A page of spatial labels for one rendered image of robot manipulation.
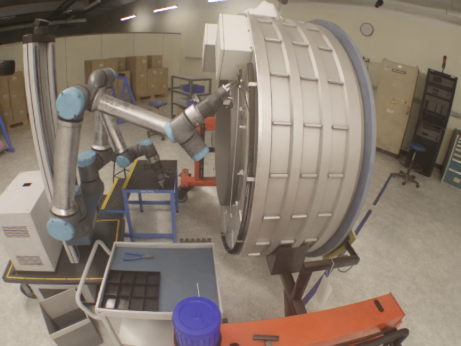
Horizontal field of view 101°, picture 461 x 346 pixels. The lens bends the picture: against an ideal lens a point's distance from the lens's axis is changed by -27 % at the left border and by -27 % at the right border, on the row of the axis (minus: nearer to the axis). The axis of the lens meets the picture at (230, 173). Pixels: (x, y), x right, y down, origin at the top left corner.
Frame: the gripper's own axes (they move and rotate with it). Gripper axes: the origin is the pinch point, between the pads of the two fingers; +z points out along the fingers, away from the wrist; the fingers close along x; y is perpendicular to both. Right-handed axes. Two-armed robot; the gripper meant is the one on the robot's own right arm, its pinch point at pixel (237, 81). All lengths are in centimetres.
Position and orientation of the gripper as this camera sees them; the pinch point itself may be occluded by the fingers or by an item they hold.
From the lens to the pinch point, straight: 112.0
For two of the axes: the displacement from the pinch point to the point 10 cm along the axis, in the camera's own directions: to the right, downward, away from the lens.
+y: 4.2, 7.9, -4.5
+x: -3.8, -3.0, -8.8
